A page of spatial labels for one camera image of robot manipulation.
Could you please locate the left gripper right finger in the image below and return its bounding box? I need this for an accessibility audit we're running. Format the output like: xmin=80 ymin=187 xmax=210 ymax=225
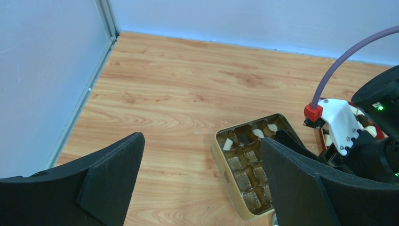
xmin=261 ymin=137 xmax=399 ymax=226

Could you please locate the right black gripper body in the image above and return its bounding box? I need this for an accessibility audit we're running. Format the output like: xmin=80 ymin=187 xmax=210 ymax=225
xmin=318 ymin=129 xmax=399 ymax=184

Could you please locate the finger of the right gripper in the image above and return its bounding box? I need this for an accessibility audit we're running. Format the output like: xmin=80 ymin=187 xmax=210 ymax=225
xmin=275 ymin=129 xmax=318 ymax=161

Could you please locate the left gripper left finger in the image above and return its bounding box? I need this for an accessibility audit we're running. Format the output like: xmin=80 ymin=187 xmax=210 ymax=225
xmin=0 ymin=132 xmax=145 ymax=226

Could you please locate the white chocolate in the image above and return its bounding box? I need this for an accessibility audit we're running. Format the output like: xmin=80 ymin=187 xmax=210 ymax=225
xmin=268 ymin=124 xmax=278 ymax=132
xmin=252 ymin=129 xmax=265 ymax=138
xmin=223 ymin=138 xmax=233 ymax=151

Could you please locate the red chocolate tray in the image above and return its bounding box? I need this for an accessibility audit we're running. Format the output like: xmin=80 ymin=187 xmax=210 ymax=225
xmin=320 ymin=102 xmax=386 ymax=152

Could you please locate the gold chocolate tin box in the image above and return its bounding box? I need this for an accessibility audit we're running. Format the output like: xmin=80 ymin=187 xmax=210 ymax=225
xmin=211 ymin=113 xmax=303 ymax=221

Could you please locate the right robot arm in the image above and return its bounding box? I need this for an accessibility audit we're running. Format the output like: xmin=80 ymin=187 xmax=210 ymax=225
xmin=276 ymin=66 xmax=399 ymax=184

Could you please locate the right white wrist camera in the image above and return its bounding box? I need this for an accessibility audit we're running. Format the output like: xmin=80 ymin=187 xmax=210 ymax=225
xmin=304 ymin=98 xmax=361 ymax=156

